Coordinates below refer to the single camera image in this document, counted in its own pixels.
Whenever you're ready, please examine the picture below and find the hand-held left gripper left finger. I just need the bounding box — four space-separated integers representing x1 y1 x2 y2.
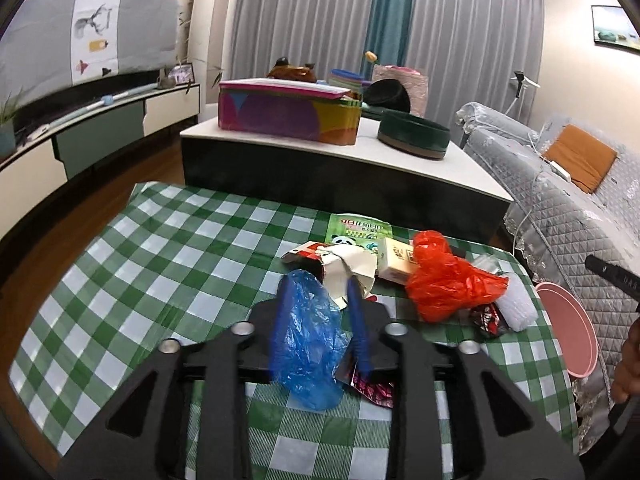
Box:
55 272 297 480

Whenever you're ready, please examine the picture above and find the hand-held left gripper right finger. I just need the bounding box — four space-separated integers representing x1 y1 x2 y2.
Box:
345 277 586 480

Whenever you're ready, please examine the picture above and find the blue plastic bag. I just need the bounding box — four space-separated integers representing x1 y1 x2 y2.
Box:
270 269 351 411

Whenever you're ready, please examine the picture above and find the pink plastic basin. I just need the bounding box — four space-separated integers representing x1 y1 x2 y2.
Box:
535 281 598 378

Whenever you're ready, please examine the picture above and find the cream cardboard box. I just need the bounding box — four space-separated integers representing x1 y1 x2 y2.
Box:
376 237 426 286

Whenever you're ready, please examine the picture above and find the orange plastic bag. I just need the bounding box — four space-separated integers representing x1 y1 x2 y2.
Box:
405 230 510 323

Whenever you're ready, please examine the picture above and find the clear plastic wrapper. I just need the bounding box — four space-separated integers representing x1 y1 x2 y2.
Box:
470 254 540 332

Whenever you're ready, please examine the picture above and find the person's right hand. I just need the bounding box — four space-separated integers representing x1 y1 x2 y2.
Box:
612 319 640 405

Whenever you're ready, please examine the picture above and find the crumpled red white carton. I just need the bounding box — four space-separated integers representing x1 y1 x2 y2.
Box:
281 240 378 311

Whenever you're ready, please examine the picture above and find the shiny red foil wrapper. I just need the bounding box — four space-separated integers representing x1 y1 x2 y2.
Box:
335 355 396 408

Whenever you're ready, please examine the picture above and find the green panda snack packet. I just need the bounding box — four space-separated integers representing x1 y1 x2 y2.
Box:
324 212 393 256

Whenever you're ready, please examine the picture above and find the grey quilted sofa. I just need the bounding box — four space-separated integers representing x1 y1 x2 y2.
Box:
456 102 640 456

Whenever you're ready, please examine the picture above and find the green white checkered tablecloth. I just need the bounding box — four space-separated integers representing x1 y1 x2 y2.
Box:
9 181 581 480

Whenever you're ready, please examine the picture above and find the orange cushion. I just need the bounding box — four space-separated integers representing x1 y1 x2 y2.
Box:
542 125 618 195

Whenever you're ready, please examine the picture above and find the dark red snack wrapper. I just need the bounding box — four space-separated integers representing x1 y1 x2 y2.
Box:
467 302 511 338

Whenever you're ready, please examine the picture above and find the white top coffee table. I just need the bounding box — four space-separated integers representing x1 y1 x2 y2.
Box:
179 115 515 246

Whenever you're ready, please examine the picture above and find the round dark green tin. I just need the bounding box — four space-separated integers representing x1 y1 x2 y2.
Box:
377 111 451 161

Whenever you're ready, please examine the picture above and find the colourful patterned gift box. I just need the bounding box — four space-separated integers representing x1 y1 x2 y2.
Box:
217 78 362 146

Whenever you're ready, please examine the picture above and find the black hat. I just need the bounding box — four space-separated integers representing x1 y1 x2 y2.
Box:
362 79 412 116

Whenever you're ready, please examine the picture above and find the stack of colourful plates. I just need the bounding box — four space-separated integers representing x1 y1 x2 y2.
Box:
327 68 373 96

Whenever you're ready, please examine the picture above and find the television cabinet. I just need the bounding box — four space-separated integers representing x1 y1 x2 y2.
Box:
0 82 201 211

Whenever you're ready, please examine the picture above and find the white blue rod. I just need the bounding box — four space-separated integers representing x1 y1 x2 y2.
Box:
50 85 166 126

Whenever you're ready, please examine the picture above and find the grey curtain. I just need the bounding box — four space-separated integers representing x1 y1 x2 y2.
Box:
405 0 546 123
227 0 381 81

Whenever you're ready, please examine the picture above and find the white standing air conditioner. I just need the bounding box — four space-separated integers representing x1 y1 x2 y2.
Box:
187 0 238 123

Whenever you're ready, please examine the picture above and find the teal curtain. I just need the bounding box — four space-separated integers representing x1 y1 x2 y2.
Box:
362 0 416 81

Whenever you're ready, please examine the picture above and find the television with grey cover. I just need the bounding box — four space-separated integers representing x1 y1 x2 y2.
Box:
0 0 181 111

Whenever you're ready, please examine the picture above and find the white power cable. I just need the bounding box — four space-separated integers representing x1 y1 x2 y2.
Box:
511 167 553 253

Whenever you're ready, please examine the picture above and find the framed wall picture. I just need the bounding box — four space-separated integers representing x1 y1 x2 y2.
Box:
591 5 640 51

